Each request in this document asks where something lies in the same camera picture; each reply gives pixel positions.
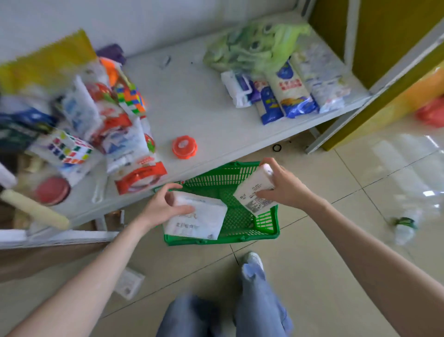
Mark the person's right hand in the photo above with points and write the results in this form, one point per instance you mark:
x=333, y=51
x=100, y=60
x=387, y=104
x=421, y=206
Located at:
x=288, y=189

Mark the person's left hand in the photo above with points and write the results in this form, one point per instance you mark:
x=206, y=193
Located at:
x=156, y=208

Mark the person's right thumb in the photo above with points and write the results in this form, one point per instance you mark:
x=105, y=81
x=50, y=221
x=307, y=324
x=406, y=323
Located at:
x=265, y=193

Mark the person's left thumb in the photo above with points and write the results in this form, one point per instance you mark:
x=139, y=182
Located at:
x=182, y=210

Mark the white packet with label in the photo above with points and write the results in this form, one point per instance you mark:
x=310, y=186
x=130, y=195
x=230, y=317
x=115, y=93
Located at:
x=251, y=194

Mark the wide white paper packet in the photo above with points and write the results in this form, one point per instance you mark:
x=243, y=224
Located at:
x=204, y=218

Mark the person's right forearm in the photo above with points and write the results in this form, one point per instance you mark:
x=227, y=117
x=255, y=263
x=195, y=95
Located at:
x=374, y=264

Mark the person's left forearm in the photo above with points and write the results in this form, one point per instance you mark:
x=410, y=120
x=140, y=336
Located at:
x=86, y=277

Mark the green plastic shopping basket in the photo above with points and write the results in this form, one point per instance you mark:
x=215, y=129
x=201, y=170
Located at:
x=239, y=222

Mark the red white banded packet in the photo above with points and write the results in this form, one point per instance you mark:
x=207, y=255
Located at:
x=140, y=177

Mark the orange round lidded container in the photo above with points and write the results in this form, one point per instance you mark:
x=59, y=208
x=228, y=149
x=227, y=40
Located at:
x=184, y=147

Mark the person's white shoe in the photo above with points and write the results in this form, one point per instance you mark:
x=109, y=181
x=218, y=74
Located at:
x=253, y=258

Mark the white packet with blue print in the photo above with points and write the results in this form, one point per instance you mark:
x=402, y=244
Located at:
x=125, y=145

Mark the small blue white packet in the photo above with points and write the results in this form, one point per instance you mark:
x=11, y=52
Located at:
x=270, y=106

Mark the small white flat packet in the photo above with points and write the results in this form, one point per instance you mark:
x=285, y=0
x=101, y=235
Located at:
x=129, y=283

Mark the large white blue bag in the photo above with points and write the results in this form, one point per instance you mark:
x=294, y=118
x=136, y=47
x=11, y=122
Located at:
x=293, y=92

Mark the person's left leg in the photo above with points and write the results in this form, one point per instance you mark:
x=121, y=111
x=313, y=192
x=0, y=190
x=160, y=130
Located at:
x=189, y=317

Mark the person's leg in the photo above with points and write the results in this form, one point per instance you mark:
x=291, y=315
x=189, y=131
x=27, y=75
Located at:
x=189, y=317
x=260, y=305

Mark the white packet with blue end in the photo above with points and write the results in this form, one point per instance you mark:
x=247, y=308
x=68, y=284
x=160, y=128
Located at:
x=237, y=88

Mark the white metal shelf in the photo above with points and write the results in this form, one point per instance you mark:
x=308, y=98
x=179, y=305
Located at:
x=194, y=100

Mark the person's right leg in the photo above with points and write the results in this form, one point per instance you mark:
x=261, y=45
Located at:
x=260, y=305

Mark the red white snack packet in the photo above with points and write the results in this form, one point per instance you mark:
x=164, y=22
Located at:
x=111, y=118

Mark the colourful puzzle cube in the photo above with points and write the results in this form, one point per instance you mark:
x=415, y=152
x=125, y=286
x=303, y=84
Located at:
x=131, y=99

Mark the white boxed puzzle cube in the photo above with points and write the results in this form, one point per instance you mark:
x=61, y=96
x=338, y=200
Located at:
x=69, y=149

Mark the red lidded jar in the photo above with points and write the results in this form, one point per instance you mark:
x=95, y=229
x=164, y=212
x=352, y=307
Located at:
x=52, y=191

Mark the clear white printed bag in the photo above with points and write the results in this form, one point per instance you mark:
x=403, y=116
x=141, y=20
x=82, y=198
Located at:
x=321, y=74

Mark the clear plastic bottle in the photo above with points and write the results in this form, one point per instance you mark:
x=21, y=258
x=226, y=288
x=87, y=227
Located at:
x=405, y=225

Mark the light blue white packet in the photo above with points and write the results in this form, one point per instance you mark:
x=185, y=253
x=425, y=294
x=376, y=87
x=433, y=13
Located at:
x=79, y=109

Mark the green plastic bag pack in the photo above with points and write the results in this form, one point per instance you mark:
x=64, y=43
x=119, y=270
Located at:
x=256, y=47

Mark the cream cylinder roll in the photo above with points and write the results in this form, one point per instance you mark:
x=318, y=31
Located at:
x=34, y=208

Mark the orange plastic item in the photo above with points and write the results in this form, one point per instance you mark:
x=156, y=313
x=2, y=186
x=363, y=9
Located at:
x=110, y=71

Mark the purple packet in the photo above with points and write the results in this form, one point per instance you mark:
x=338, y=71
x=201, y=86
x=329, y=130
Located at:
x=111, y=52

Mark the dark blue packet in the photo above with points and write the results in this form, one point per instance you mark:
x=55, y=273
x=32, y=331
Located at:
x=20, y=121

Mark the red plastic bag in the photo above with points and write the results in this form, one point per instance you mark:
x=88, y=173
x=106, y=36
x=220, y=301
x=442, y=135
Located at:
x=432, y=113

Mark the yellow packet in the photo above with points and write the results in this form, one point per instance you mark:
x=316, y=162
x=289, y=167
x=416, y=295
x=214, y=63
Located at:
x=45, y=67

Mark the white metal frame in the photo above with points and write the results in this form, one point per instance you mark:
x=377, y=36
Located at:
x=399, y=74

